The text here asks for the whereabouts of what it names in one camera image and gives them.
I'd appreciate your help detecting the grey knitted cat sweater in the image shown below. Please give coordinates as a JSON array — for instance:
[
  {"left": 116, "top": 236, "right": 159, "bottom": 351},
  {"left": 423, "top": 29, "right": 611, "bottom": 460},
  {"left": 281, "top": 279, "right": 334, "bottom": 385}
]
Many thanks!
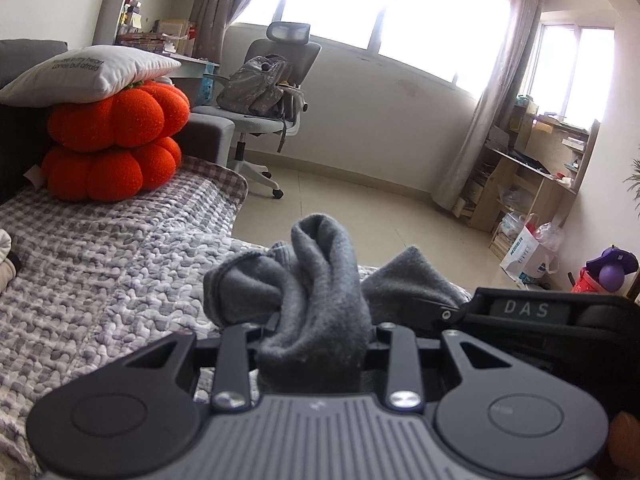
[{"left": 203, "top": 214, "right": 469, "bottom": 394}]

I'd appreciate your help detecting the stack of folded clothes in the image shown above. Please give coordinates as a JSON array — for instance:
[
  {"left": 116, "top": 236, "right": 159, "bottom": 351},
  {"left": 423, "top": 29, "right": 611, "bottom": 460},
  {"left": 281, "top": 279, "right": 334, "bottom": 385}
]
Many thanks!
[{"left": 0, "top": 229, "right": 22, "bottom": 292}]

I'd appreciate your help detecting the person's right hand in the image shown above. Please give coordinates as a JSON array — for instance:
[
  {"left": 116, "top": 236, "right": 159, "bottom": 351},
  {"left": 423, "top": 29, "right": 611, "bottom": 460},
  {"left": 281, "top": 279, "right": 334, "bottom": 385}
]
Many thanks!
[{"left": 608, "top": 412, "right": 640, "bottom": 478}]

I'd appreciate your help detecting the red patterned basket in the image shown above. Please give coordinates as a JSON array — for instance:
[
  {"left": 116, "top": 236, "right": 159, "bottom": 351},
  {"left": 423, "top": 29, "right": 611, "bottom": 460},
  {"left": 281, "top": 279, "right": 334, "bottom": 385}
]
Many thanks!
[{"left": 570, "top": 268, "right": 606, "bottom": 294}]

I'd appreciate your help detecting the white blue cardboard box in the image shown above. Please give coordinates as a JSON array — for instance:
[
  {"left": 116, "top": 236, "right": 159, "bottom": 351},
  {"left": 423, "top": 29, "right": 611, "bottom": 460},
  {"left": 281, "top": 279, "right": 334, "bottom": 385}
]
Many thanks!
[{"left": 500, "top": 214, "right": 565, "bottom": 285}]

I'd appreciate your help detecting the grey checkered blanket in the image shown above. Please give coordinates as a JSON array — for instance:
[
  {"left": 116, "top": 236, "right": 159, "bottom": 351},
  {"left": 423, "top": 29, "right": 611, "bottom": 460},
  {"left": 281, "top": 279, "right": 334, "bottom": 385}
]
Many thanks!
[{"left": 182, "top": 156, "right": 248, "bottom": 205}]

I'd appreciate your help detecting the green potted plant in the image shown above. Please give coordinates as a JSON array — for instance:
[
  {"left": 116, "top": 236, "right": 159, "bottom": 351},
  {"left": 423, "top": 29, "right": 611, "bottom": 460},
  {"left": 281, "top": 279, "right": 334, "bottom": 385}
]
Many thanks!
[{"left": 626, "top": 156, "right": 640, "bottom": 210}]

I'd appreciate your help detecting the grey white quilted bedspread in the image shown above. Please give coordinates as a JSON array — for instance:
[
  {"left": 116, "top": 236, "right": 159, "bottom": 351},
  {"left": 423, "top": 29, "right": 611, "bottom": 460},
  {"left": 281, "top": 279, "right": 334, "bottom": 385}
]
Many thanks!
[{"left": 1, "top": 167, "right": 271, "bottom": 477}]

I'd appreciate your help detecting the wooden desk shelf unit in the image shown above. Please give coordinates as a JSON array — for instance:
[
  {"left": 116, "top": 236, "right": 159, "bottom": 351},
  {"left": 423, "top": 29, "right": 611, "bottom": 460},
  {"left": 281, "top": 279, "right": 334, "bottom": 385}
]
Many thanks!
[{"left": 452, "top": 96, "right": 600, "bottom": 258}]

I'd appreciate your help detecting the white office chair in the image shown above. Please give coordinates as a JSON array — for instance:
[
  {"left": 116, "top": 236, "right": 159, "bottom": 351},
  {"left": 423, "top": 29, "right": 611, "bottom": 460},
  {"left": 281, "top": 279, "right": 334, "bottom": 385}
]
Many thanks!
[{"left": 194, "top": 22, "right": 321, "bottom": 200}]

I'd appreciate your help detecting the grey backpack on chair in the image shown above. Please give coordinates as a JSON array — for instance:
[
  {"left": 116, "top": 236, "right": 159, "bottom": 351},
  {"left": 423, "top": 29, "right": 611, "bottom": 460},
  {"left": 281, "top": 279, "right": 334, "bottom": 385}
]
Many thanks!
[{"left": 216, "top": 54, "right": 293, "bottom": 118}]

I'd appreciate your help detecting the orange pumpkin cushion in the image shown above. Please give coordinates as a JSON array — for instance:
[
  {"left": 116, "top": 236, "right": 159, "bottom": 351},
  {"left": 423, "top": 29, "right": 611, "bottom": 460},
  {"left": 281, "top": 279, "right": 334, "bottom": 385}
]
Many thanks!
[{"left": 42, "top": 80, "right": 191, "bottom": 203}]

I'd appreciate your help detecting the right beige curtain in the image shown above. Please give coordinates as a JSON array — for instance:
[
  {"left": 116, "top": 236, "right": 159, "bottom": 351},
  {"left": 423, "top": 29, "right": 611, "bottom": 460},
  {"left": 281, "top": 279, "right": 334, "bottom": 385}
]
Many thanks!
[{"left": 432, "top": 0, "right": 544, "bottom": 210}]

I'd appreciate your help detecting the white desk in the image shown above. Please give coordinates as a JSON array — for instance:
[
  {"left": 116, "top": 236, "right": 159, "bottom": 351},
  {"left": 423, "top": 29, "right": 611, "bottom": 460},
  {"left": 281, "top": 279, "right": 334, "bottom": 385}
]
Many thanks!
[{"left": 156, "top": 53, "right": 219, "bottom": 86}]

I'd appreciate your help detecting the white pillow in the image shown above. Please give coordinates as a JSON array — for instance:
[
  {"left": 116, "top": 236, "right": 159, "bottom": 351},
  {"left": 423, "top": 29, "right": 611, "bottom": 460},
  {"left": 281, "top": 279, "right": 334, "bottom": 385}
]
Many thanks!
[{"left": 1, "top": 44, "right": 181, "bottom": 107}]

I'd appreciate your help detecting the white bookshelf with books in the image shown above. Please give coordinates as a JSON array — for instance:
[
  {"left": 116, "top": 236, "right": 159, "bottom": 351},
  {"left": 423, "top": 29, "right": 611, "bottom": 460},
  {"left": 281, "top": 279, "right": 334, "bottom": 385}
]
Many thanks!
[{"left": 92, "top": 0, "right": 198, "bottom": 54}]

